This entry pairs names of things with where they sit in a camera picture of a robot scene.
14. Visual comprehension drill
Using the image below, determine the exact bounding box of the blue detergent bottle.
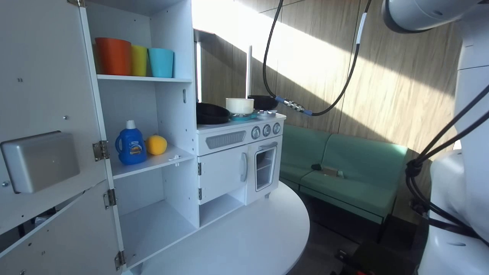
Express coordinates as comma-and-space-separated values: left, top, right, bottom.
114, 121, 146, 165

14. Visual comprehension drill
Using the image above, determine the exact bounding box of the round white table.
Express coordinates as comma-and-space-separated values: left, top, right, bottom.
137, 184, 310, 275

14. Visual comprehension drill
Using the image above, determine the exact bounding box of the yellow lemon toy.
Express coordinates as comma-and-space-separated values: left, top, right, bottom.
146, 135, 168, 156

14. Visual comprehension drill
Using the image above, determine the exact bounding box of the yellow cup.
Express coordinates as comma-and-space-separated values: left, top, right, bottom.
131, 46, 148, 77

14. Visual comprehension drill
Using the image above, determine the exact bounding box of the blue cup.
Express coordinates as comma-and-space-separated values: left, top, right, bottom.
148, 48, 174, 78

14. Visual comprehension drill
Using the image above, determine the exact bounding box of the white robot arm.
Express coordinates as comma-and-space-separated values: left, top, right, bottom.
382, 0, 489, 275

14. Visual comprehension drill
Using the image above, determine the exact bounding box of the green sofa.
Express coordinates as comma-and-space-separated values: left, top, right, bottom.
279, 125, 408, 225

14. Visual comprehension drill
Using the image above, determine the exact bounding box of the cream cylindrical pot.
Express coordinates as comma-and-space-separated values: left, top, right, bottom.
226, 98, 253, 115

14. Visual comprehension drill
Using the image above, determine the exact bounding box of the orange cup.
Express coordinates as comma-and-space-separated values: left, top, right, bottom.
94, 37, 131, 75

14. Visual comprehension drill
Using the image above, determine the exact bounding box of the white toy kitchen set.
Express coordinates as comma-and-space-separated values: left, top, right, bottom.
87, 0, 284, 275

